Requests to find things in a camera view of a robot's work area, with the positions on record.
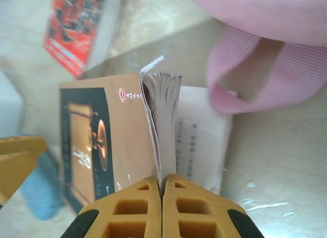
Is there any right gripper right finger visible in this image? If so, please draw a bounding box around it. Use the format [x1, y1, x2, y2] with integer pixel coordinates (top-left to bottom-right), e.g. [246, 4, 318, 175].
[162, 174, 265, 238]

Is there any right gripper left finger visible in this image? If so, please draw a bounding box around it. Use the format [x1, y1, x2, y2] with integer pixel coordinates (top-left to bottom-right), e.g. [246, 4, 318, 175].
[60, 176, 164, 238]

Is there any blue pencil case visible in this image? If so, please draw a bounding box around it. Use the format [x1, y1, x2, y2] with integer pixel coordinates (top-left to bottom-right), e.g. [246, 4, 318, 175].
[19, 133, 64, 221]

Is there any brown paperback book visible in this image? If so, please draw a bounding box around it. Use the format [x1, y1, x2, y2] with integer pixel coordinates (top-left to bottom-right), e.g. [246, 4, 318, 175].
[58, 55, 238, 216]

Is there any red manga book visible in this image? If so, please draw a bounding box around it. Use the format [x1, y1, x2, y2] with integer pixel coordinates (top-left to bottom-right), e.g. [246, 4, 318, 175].
[42, 0, 128, 79]

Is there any pink backpack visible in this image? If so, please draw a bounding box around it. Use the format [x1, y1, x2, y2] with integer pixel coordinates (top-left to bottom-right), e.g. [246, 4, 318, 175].
[186, 0, 327, 115]

